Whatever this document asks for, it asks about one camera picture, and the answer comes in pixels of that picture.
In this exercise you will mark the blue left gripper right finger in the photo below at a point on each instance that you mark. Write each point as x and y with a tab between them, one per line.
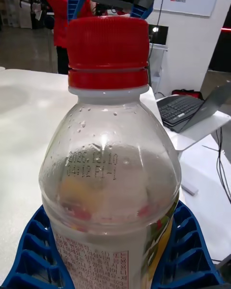
187	257

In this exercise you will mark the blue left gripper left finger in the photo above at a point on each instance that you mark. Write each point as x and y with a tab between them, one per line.
33	257

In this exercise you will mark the clear plastic bottle red cap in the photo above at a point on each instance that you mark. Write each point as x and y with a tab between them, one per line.
108	149

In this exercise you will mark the red bag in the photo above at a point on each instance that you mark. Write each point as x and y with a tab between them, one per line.
187	93

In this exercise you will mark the person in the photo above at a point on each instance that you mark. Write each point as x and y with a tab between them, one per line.
57	14

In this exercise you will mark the white side table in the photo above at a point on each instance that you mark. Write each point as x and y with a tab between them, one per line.
207	130

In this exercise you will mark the grey laptop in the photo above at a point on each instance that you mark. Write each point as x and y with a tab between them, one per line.
185	110

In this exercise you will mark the black wall box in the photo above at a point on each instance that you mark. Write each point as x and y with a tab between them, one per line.
160	35

